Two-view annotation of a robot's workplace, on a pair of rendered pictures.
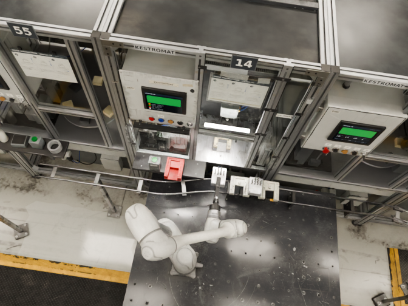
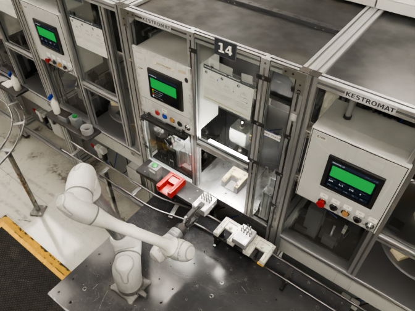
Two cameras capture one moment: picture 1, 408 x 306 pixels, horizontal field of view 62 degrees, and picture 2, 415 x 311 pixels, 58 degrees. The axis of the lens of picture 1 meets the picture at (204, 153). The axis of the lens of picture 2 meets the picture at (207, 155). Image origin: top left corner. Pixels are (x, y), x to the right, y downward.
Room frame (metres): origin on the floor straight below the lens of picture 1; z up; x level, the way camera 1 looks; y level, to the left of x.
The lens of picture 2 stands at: (-0.15, -0.97, 2.86)
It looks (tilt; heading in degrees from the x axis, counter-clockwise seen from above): 45 degrees down; 36
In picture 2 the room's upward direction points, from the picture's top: straight up
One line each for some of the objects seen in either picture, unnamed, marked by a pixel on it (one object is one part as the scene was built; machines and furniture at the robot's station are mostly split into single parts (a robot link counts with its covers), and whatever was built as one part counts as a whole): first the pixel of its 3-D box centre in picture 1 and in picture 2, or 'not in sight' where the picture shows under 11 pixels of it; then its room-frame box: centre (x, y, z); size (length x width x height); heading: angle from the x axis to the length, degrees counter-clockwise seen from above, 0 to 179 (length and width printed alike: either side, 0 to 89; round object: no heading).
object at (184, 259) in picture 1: (183, 258); (126, 270); (0.43, 0.04, 0.85); 0.18 x 0.16 x 0.22; 42
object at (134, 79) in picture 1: (164, 87); (176, 82); (1.25, 0.29, 1.60); 0.42 x 0.29 x 0.46; 89
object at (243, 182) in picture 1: (253, 189); (243, 242); (1.00, -0.41, 0.84); 0.36 x 0.14 x 0.10; 89
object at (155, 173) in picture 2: (155, 162); (156, 170); (1.05, 0.34, 0.97); 0.08 x 0.08 x 0.12; 89
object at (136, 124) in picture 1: (161, 127); (163, 124); (1.11, 0.29, 1.37); 0.36 x 0.04 x 0.04; 89
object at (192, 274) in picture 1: (187, 263); (132, 285); (0.42, 0.01, 0.71); 0.22 x 0.18 x 0.06; 89
